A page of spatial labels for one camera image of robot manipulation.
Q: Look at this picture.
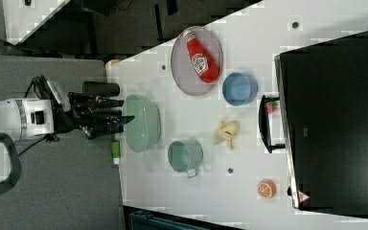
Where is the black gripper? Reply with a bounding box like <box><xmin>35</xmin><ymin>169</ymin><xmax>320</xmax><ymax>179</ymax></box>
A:
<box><xmin>54</xmin><ymin>92</ymin><xmax>135</xmax><ymax>139</ymax></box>

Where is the yellow plush banana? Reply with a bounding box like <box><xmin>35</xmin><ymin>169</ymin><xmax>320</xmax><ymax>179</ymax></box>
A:
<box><xmin>211</xmin><ymin>120</ymin><xmax>240</xmax><ymax>150</ymax></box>

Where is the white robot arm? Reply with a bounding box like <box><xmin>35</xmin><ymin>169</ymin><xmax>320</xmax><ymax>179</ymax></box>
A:
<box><xmin>0</xmin><ymin>99</ymin><xmax>135</xmax><ymax>141</ymax></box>

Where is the black toaster oven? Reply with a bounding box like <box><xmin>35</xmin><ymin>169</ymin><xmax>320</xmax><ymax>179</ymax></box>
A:
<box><xmin>259</xmin><ymin>31</ymin><xmax>368</xmax><ymax>219</ymax></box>

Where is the green marker pen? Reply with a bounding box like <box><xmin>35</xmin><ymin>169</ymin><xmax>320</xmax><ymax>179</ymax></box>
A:
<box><xmin>111</xmin><ymin>140</ymin><xmax>121</xmax><ymax>165</ymax></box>

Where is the green perforated colander basket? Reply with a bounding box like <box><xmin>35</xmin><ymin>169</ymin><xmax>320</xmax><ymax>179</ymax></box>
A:
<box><xmin>124</xmin><ymin>94</ymin><xmax>161</xmax><ymax>153</ymax></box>

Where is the green metal mug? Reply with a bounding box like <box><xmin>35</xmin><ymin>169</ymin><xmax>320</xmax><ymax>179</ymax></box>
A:
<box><xmin>168</xmin><ymin>138</ymin><xmax>203</xmax><ymax>178</ymax></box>

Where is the red plush ketchup bottle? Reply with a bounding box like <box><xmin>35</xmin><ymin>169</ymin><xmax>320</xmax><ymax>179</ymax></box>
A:
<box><xmin>183</xmin><ymin>30</ymin><xmax>219</xmax><ymax>83</ymax></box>

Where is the blue bowl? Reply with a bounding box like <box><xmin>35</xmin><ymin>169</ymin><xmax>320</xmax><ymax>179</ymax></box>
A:
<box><xmin>222</xmin><ymin>73</ymin><xmax>259</xmax><ymax>106</ymax></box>

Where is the red strawberry toy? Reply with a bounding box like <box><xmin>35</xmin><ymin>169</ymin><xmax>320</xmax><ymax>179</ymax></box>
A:
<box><xmin>266</xmin><ymin>102</ymin><xmax>278</xmax><ymax>114</ymax></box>

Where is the orange slice toy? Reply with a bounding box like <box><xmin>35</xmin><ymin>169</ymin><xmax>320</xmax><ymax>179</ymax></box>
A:
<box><xmin>257</xmin><ymin>179</ymin><xmax>276</xmax><ymax>198</ymax></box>

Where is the black cylinder post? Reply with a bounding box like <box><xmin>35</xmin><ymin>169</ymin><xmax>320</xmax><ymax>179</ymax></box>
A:
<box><xmin>81</xmin><ymin>81</ymin><xmax>120</xmax><ymax>97</ymax></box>

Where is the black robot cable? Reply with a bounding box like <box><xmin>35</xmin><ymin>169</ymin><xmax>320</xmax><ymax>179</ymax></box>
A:
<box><xmin>17</xmin><ymin>133</ymin><xmax>60</xmax><ymax>157</ymax></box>

